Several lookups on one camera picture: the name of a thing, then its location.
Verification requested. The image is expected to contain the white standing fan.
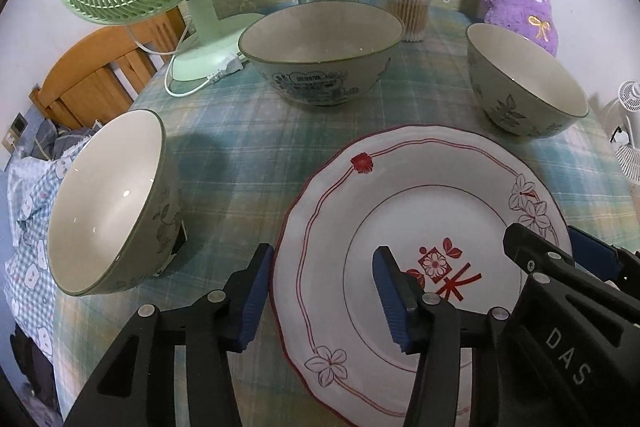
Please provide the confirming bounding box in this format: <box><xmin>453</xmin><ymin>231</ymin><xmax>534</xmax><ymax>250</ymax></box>
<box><xmin>602</xmin><ymin>80</ymin><xmax>640</xmax><ymax>187</ymax></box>

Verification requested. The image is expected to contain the plaid tablecloth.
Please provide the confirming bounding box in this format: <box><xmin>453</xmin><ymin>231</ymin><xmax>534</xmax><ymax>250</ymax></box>
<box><xmin>53</xmin><ymin>8</ymin><xmax>639</xmax><ymax>412</ymax></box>

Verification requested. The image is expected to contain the wooden bed headboard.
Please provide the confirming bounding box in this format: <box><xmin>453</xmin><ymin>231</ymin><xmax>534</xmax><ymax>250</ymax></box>
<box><xmin>29</xmin><ymin>8</ymin><xmax>186</xmax><ymax>129</ymax></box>

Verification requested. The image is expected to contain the blue checkered blanket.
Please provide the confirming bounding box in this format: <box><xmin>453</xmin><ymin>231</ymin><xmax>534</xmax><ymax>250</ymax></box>
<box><xmin>3</xmin><ymin>119</ymin><xmax>102</xmax><ymax>361</ymax></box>

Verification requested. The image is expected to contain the cotton swab container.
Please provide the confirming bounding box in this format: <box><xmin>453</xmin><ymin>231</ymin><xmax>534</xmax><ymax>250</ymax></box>
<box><xmin>383</xmin><ymin>0</ymin><xmax>431</xmax><ymax>42</ymax></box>

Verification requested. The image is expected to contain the ceramic bowl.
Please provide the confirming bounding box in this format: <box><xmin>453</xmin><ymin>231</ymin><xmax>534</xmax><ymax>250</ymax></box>
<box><xmin>465</xmin><ymin>23</ymin><xmax>589</xmax><ymax>138</ymax></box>
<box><xmin>47</xmin><ymin>109</ymin><xmax>182</xmax><ymax>297</ymax></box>

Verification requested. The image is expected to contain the blue pattern bowl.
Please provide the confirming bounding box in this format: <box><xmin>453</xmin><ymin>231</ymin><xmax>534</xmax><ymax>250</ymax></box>
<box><xmin>239</xmin><ymin>1</ymin><xmax>404</xmax><ymax>107</ymax></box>

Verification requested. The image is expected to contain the white red pattern plate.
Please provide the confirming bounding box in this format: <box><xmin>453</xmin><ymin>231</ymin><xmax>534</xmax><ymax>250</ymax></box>
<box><xmin>271</xmin><ymin>126</ymin><xmax>570</xmax><ymax>426</ymax></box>

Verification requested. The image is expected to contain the wall socket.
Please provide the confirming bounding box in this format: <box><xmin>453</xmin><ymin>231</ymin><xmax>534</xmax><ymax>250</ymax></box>
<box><xmin>11</xmin><ymin>113</ymin><xmax>28</xmax><ymax>138</ymax></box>

